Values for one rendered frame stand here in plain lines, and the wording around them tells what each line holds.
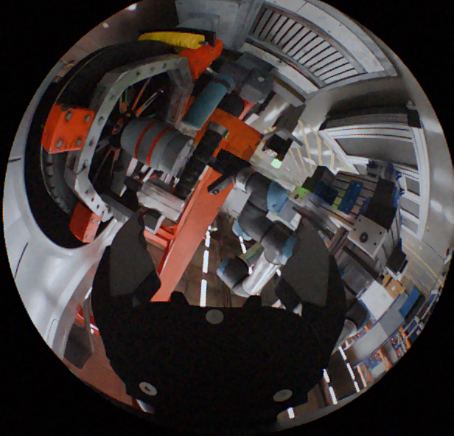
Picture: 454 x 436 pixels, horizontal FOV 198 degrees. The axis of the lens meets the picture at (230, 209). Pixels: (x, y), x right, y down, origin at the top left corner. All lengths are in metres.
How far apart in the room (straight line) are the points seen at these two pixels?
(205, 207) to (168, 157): 0.59
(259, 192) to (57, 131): 0.47
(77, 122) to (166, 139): 0.26
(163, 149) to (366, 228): 0.63
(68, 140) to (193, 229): 0.91
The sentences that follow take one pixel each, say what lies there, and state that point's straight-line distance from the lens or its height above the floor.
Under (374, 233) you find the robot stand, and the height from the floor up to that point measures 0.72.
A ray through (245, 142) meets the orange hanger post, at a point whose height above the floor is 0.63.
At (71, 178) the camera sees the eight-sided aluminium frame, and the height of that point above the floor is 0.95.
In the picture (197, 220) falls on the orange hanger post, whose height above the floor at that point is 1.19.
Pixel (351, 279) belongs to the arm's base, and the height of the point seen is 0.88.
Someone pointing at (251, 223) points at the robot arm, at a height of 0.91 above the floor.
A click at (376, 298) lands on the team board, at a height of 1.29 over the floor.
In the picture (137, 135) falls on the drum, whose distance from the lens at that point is 0.45.
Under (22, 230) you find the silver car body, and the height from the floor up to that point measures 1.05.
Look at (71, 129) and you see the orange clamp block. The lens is 0.27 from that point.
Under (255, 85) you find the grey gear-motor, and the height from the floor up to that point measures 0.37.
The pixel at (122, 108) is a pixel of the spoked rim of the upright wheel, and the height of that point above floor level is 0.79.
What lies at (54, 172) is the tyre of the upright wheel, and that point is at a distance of 0.38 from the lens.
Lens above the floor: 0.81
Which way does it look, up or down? 13 degrees up
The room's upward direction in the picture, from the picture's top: 148 degrees counter-clockwise
